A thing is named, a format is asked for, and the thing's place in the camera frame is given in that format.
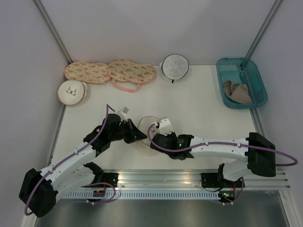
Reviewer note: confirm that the beige round laundry bag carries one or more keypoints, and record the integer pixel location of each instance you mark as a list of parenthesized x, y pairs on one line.
[(143, 126)]

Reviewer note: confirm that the beige bra in bin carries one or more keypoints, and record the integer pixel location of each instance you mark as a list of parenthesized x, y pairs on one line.
[(237, 92)]

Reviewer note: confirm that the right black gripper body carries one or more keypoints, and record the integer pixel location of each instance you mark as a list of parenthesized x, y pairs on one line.
[(173, 135)]

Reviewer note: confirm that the left frame post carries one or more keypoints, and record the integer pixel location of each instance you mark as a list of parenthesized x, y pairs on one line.
[(48, 21)]

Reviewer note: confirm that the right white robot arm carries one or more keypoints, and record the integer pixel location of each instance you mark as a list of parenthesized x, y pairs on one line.
[(251, 155)]

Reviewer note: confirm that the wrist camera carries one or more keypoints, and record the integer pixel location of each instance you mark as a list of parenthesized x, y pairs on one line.
[(122, 113), (163, 127)]

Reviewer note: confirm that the teal plastic bin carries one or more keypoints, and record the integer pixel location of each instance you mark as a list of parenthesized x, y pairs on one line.
[(245, 71)]

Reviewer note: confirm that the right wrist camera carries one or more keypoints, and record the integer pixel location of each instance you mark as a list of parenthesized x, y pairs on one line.
[(163, 127)]

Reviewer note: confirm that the floral bra bag pink handle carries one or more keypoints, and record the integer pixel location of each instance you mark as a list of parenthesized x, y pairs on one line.
[(125, 71)]

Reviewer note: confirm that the frame post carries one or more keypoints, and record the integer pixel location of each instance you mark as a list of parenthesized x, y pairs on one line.
[(48, 21), (264, 27)]

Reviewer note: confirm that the white mesh laundry bag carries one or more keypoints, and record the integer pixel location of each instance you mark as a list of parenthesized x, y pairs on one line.
[(174, 67)]

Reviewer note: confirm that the right frame post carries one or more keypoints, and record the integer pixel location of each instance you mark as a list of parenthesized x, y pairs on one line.
[(264, 27)]

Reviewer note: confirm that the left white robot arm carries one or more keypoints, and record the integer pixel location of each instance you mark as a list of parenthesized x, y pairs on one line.
[(42, 189)]

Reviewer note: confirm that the beige glasses-print laundry bag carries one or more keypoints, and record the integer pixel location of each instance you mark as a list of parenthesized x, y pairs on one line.
[(72, 92)]

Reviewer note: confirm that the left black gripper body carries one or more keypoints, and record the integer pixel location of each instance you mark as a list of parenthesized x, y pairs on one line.
[(124, 132)]

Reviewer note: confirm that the floral bra bag left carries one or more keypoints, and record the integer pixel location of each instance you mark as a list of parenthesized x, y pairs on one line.
[(94, 73)]

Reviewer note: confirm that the aluminium mounting rail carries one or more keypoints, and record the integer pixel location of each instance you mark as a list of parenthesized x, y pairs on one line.
[(189, 180)]

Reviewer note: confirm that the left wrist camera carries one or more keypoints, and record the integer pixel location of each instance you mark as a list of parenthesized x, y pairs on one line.
[(122, 113)]

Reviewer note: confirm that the white slotted cable duct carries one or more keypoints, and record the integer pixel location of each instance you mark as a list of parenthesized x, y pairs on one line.
[(144, 194)]

